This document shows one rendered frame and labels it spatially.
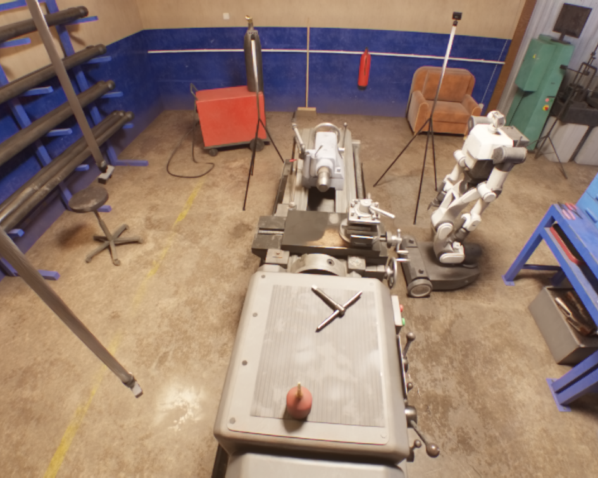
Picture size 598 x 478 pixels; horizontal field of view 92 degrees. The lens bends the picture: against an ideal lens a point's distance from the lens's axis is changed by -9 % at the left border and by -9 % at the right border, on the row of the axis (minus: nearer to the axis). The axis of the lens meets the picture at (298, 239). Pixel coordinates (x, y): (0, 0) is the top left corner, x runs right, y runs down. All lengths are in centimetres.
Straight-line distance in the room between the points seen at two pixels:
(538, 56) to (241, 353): 518
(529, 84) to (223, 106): 419
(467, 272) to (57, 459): 325
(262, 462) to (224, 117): 403
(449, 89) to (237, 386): 522
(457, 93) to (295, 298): 498
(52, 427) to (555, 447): 326
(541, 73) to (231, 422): 541
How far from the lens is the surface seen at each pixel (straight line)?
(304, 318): 101
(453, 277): 290
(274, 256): 180
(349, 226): 169
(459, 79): 559
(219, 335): 258
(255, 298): 106
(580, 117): 574
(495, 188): 226
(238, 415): 90
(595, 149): 613
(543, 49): 548
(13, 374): 316
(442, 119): 535
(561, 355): 302
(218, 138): 455
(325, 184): 193
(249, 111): 444
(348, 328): 100
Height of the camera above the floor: 219
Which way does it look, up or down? 44 degrees down
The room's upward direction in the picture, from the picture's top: straight up
